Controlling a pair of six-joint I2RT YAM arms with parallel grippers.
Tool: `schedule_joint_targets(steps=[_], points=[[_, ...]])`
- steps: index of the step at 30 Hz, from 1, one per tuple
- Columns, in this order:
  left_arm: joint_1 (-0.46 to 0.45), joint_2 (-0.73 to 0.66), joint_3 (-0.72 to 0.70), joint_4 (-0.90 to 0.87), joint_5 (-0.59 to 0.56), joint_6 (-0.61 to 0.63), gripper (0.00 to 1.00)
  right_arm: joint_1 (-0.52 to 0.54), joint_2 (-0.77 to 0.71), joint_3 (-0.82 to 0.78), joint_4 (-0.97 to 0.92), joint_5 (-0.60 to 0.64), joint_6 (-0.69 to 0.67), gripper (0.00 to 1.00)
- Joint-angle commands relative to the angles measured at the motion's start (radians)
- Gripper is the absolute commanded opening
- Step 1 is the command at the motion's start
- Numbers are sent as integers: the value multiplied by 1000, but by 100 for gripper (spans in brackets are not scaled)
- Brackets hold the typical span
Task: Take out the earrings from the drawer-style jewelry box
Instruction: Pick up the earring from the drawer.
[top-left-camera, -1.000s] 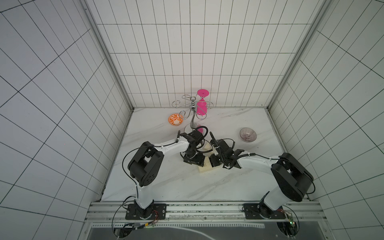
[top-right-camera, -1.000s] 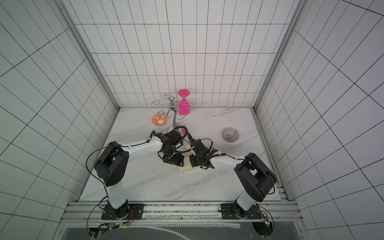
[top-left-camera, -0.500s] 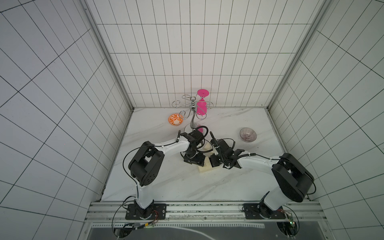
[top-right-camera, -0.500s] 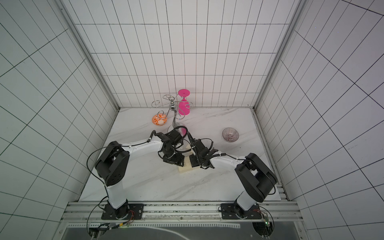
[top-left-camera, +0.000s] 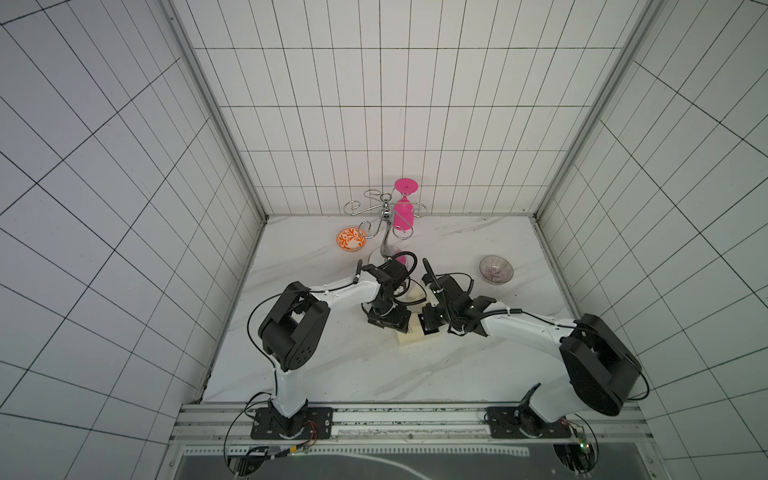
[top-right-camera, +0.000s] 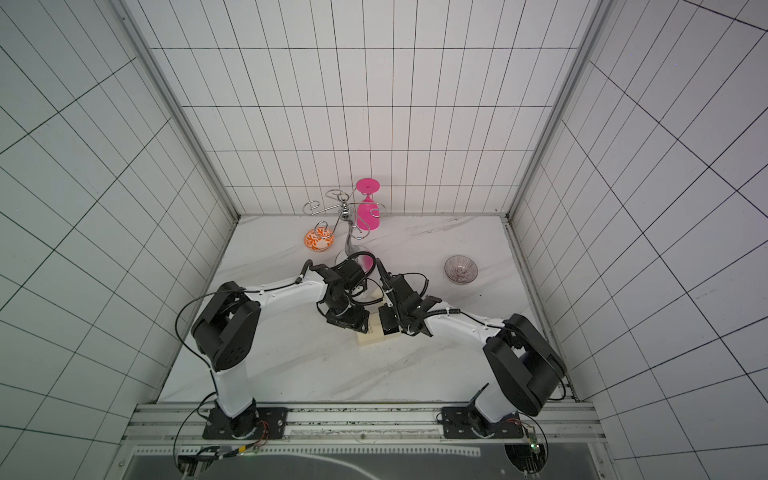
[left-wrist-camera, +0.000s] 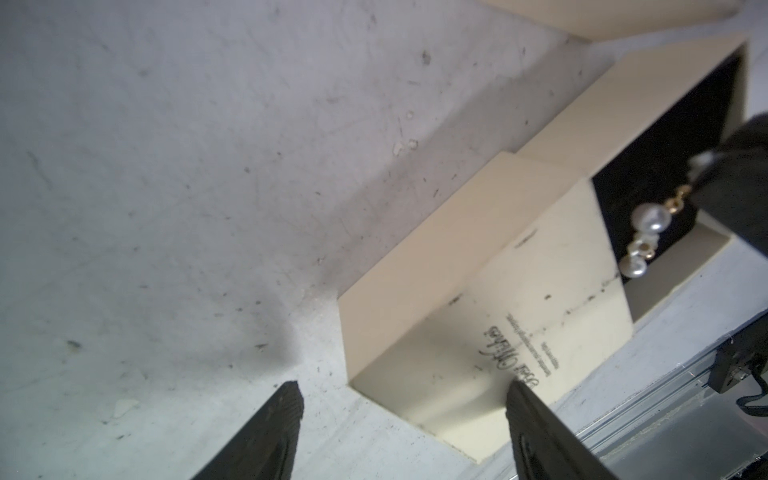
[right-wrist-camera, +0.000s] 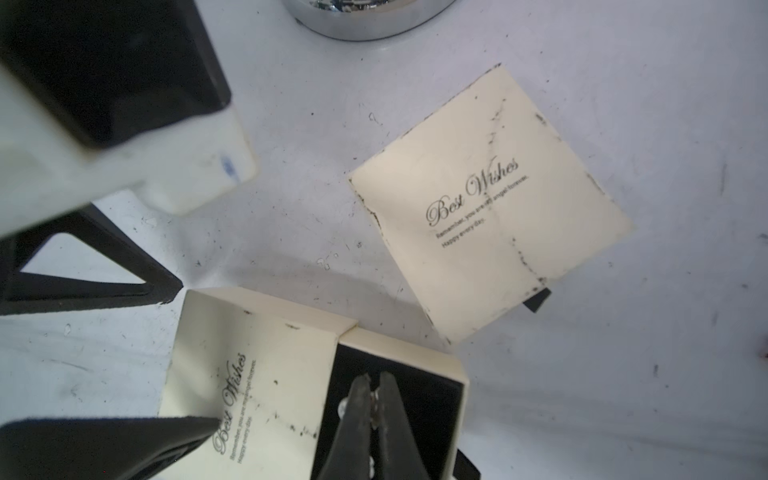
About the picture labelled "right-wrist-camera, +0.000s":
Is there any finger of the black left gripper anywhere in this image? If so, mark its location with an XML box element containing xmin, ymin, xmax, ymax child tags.
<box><xmin>1</xmin><ymin>416</ymin><xmax>221</xmax><ymax>479</ymax></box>
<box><xmin>1</xmin><ymin>204</ymin><xmax>183</xmax><ymax>316</ymax></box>

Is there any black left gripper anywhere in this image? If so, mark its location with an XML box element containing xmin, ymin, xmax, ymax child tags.
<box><xmin>1</xmin><ymin>1</ymin><xmax>258</xmax><ymax>236</ymax></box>

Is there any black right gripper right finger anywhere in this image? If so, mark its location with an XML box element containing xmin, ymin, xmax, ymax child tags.
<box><xmin>376</xmin><ymin>372</ymin><xmax>429</xmax><ymax>480</ymax></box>

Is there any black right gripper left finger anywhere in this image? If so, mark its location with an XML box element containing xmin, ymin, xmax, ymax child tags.
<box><xmin>318</xmin><ymin>374</ymin><xmax>372</xmax><ymax>480</ymax></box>

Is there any cream jewelry box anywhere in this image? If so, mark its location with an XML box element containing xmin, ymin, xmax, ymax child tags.
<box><xmin>159</xmin><ymin>288</ymin><xmax>469</xmax><ymax>479</ymax></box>
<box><xmin>349</xmin><ymin>66</ymin><xmax>632</xmax><ymax>345</ymax></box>

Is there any chrome jewelry stand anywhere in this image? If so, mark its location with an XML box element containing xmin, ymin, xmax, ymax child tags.
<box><xmin>282</xmin><ymin>0</ymin><xmax>454</xmax><ymax>42</ymax></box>

